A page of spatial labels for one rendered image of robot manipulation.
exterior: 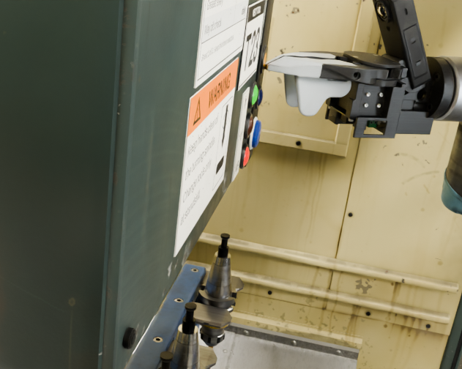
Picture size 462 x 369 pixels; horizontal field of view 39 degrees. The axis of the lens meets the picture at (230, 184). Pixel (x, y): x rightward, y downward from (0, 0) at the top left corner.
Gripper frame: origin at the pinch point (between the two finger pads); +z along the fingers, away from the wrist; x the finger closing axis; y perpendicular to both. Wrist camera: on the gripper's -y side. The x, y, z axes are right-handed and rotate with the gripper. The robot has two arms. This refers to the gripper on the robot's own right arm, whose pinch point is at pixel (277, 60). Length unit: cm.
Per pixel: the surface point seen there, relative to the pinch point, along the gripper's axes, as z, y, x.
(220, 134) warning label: 11.5, 2.8, -16.7
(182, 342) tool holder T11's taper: 5.2, 37.6, 4.6
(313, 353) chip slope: -45, 81, 54
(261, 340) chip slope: -34, 81, 60
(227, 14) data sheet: 13.0, -6.5, -19.2
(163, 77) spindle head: 20.3, -4.8, -31.6
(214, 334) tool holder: -6, 50, 23
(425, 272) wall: -64, 54, 44
